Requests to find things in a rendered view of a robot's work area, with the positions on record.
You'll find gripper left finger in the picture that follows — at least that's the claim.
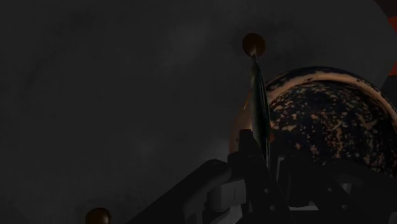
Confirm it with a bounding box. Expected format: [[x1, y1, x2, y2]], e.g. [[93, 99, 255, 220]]
[[127, 129, 295, 224]]

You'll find dark green thing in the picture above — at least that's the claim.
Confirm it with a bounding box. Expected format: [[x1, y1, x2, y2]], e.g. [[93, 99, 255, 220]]
[[228, 53, 273, 168]]

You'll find small brown ball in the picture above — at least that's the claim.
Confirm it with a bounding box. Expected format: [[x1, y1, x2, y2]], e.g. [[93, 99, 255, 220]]
[[242, 32, 266, 58], [85, 207, 112, 224]]

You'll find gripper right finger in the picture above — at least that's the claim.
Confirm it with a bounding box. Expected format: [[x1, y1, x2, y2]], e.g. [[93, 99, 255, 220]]
[[270, 131, 397, 224]]

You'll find black orange speckled bowl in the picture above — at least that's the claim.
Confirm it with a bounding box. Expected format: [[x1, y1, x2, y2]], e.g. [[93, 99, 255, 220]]
[[265, 66, 397, 179]]

